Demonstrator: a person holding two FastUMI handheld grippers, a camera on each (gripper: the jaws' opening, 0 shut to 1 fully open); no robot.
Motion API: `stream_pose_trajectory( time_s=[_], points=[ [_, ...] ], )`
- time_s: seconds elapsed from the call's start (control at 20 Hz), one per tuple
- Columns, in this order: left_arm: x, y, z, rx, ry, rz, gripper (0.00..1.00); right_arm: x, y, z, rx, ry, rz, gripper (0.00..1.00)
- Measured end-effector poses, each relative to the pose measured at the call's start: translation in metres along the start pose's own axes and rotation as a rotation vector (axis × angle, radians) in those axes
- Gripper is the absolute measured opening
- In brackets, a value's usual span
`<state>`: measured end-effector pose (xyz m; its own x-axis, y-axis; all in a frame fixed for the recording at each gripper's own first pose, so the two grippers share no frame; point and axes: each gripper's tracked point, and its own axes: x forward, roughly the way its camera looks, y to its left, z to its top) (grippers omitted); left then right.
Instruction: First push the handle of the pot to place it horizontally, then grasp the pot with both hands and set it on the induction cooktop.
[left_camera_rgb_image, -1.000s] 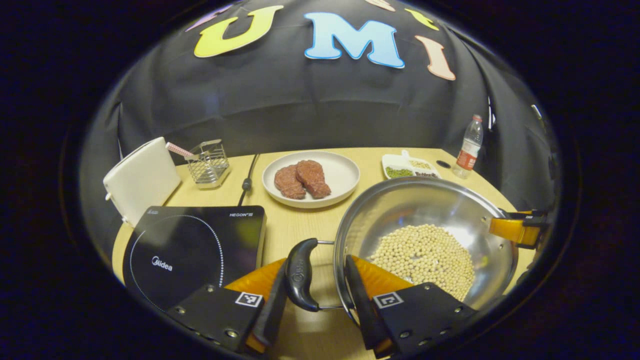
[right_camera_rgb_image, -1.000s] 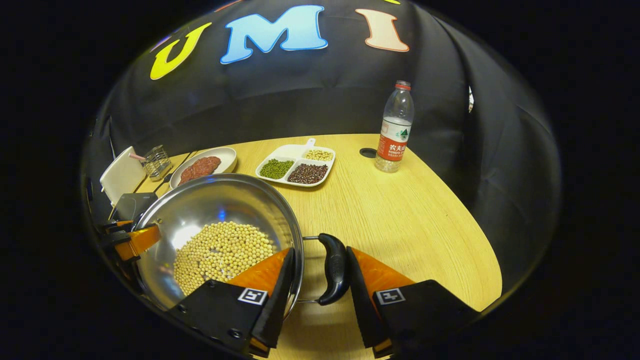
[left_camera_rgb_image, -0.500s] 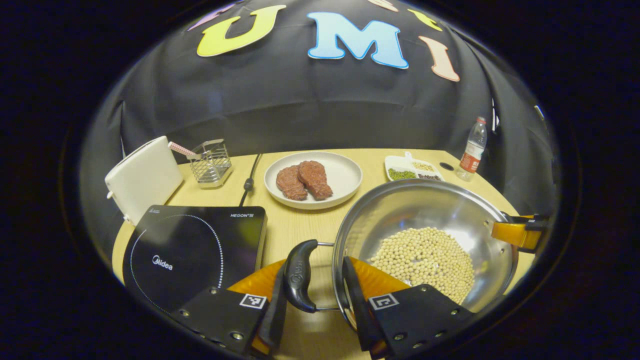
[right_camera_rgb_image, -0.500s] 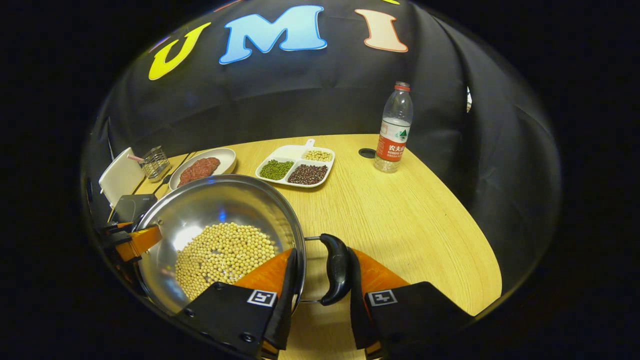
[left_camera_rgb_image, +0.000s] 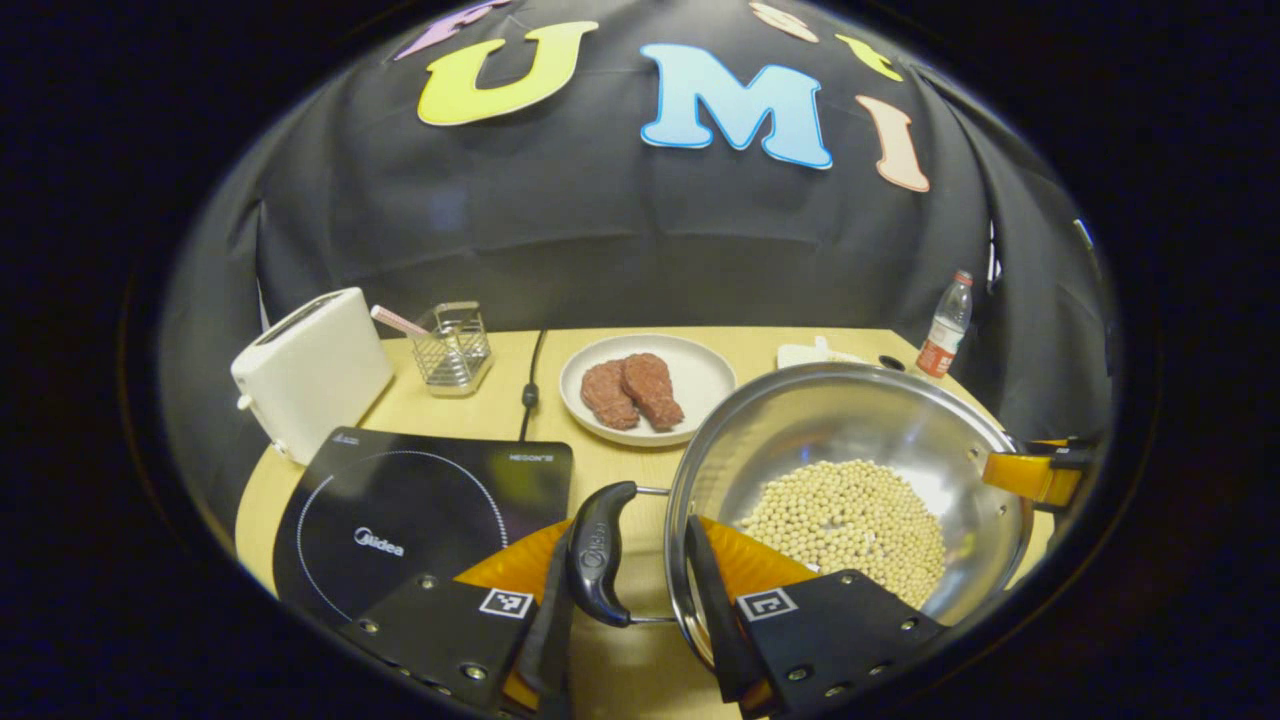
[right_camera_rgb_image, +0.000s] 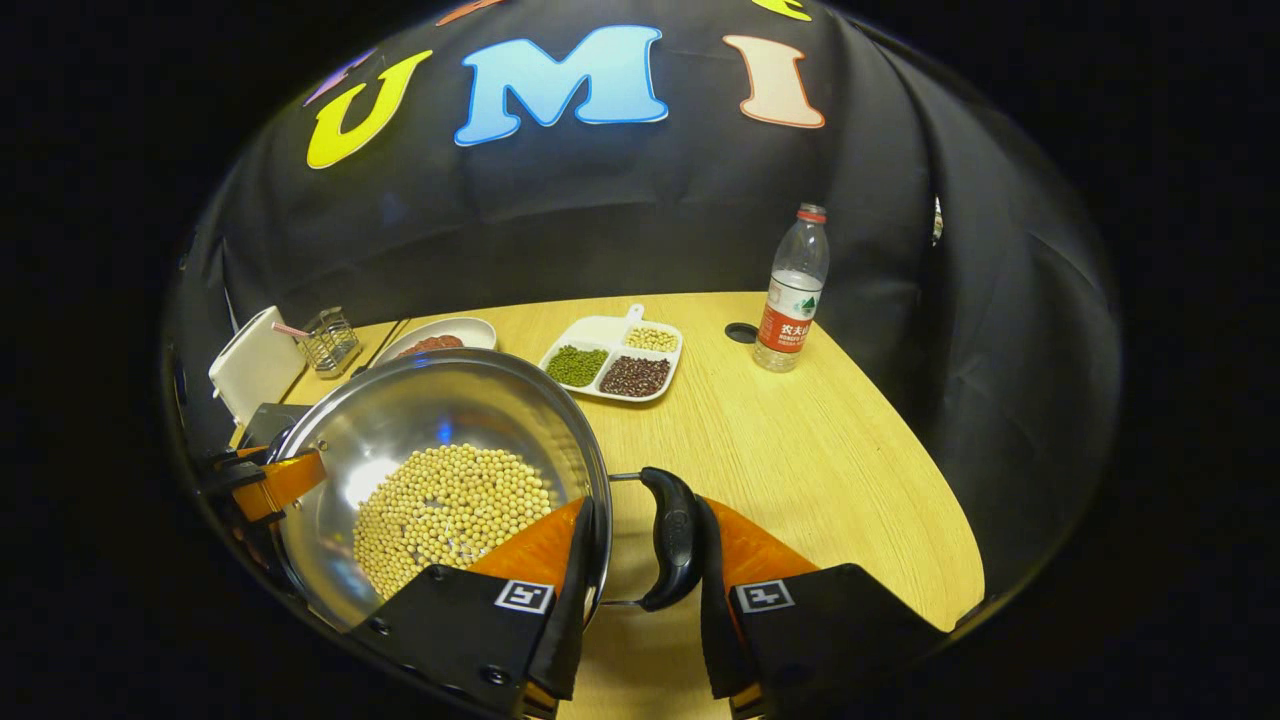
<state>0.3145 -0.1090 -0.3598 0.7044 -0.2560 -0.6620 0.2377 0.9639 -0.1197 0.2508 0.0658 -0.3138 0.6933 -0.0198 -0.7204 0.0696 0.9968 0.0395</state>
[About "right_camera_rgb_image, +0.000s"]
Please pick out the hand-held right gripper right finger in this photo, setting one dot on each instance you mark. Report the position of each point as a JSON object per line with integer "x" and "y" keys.
{"x": 712, "y": 600}

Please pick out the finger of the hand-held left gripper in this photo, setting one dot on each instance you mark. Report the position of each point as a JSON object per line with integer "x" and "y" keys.
{"x": 290, "y": 480}

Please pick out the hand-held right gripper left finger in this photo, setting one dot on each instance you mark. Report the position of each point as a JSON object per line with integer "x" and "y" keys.
{"x": 575, "y": 590}

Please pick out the black induction cooktop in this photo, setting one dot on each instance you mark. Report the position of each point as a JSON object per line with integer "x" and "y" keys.
{"x": 265, "y": 425}

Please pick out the pile of soybeans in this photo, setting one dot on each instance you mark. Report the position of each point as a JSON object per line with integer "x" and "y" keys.
{"x": 440, "y": 510}

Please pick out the white toaster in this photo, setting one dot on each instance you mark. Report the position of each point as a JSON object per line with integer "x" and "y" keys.
{"x": 255, "y": 365}

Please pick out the pink straw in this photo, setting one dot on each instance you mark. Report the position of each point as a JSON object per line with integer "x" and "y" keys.
{"x": 290, "y": 329}

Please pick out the brown meat patty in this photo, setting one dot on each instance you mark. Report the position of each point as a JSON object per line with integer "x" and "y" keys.
{"x": 418, "y": 348}
{"x": 450, "y": 342}

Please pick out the pile of dark red beans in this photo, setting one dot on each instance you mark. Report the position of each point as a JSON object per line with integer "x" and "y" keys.
{"x": 634, "y": 376}

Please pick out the pile of green beans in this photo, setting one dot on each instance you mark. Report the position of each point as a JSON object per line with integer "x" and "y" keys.
{"x": 576, "y": 366}

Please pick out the round white plate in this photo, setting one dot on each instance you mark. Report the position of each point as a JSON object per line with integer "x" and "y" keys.
{"x": 475, "y": 332}

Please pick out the white divided dish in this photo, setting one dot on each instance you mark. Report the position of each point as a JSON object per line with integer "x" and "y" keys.
{"x": 600, "y": 332}

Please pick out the pile of small yellow beans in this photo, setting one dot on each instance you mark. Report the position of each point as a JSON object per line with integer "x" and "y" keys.
{"x": 652, "y": 339}

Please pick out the small black round cap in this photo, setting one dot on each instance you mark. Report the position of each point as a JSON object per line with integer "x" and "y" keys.
{"x": 741, "y": 333}

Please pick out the clear bottle with red label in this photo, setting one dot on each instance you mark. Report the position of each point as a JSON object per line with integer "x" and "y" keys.
{"x": 790, "y": 300}

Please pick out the black backdrop cloth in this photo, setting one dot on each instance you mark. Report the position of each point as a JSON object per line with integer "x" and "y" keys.
{"x": 620, "y": 220}

